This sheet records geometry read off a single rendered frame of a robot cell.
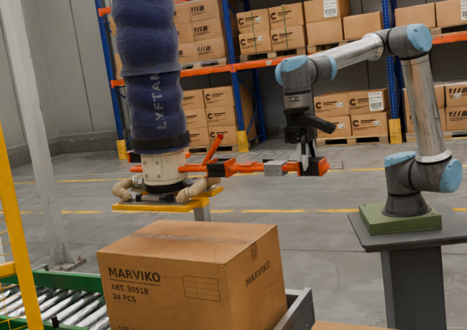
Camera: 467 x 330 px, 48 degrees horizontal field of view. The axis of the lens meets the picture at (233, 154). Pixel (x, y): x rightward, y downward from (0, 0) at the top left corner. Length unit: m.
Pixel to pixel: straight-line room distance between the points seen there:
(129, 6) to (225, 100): 7.89
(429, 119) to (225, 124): 7.69
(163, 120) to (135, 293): 0.67
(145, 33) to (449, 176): 1.38
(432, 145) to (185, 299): 1.21
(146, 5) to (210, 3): 7.84
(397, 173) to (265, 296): 0.87
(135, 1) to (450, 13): 7.24
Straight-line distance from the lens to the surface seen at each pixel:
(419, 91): 2.33
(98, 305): 2.76
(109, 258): 2.13
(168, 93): 1.96
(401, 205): 2.55
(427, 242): 2.44
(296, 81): 1.75
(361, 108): 9.04
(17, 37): 4.87
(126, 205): 2.06
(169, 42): 1.96
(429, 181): 2.44
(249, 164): 1.88
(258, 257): 1.99
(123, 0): 1.98
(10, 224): 2.02
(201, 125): 10.07
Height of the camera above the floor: 1.59
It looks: 10 degrees down
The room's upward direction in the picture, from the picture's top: 8 degrees counter-clockwise
